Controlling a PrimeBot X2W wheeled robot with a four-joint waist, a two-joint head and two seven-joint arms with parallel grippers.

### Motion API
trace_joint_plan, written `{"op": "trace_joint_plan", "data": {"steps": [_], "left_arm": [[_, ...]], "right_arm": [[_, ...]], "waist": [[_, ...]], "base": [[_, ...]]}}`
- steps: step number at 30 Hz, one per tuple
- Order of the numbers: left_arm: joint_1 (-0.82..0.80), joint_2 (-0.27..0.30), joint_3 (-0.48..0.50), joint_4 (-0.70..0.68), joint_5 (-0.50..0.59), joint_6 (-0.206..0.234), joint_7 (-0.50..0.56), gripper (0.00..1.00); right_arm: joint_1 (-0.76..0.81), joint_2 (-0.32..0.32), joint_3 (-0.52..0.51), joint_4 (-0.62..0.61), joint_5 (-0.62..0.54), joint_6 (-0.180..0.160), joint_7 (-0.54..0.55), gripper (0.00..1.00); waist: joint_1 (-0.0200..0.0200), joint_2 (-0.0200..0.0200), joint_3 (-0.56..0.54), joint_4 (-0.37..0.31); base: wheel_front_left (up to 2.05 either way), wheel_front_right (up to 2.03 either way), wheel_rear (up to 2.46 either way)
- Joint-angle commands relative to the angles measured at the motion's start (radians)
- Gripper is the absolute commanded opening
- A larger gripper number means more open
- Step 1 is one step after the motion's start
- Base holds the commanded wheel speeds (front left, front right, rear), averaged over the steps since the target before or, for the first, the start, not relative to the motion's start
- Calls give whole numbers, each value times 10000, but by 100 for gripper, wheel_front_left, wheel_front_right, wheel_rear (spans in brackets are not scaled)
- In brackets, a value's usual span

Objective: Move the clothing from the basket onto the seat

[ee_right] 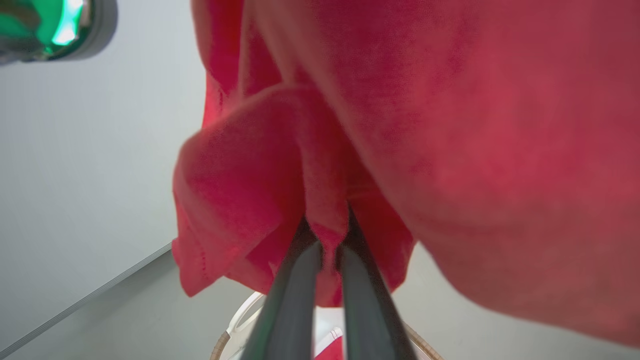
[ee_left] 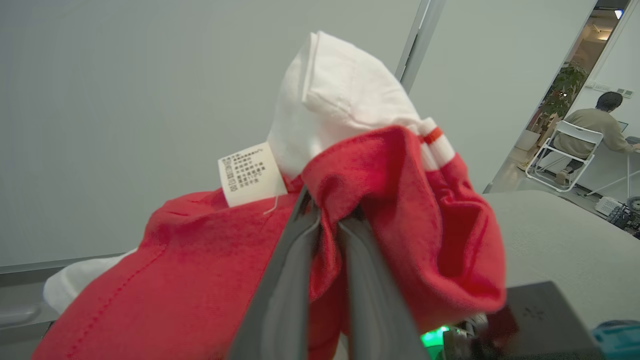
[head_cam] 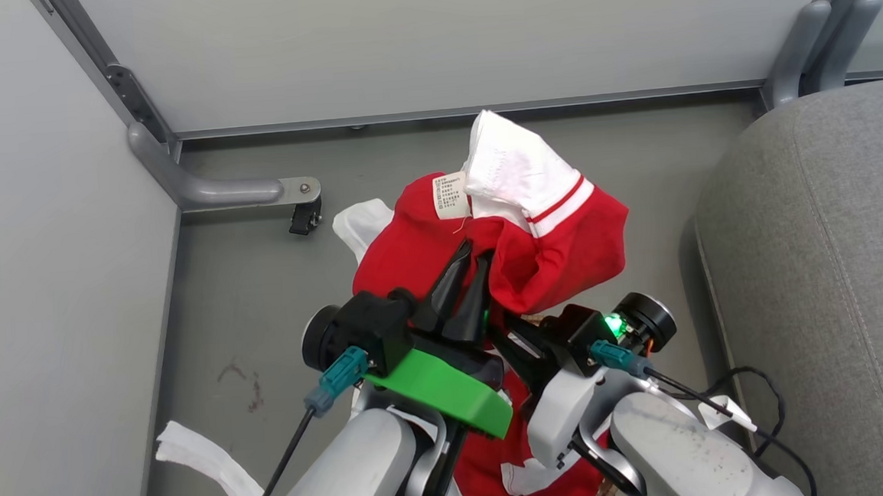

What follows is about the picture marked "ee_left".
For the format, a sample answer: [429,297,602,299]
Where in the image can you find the black box with logo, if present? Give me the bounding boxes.
[442,281,603,360]

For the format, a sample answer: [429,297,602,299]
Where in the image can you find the black equipment pile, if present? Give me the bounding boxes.
[606,196,640,240]

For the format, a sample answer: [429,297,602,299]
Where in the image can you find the seated person in olive sweater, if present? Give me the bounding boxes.
[552,91,640,186]

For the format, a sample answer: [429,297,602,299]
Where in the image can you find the grey partition bottom rail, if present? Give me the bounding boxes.
[0,252,126,275]

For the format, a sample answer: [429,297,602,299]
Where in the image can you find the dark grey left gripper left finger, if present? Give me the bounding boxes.
[227,187,322,360]

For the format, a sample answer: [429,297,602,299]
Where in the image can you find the light grey partition post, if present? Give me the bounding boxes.
[395,0,432,81]

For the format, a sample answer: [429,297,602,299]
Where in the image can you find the white desk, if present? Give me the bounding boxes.
[585,142,640,198]

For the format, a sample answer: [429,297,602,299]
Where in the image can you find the white keyboard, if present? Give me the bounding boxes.
[594,196,623,217]

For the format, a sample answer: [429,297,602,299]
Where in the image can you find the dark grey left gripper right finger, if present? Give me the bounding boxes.
[337,214,431,360]

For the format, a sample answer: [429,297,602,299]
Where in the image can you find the red and white basketball jersey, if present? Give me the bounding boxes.
[31,31,508,360]

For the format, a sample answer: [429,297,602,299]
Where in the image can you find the green potted plant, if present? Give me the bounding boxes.
[515,62,588,151]

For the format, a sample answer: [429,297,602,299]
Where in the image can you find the teal plastic part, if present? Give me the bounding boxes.
[593,321,640,360]

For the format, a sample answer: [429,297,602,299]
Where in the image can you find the white folding chair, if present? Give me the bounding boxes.
[525,120,604,193]

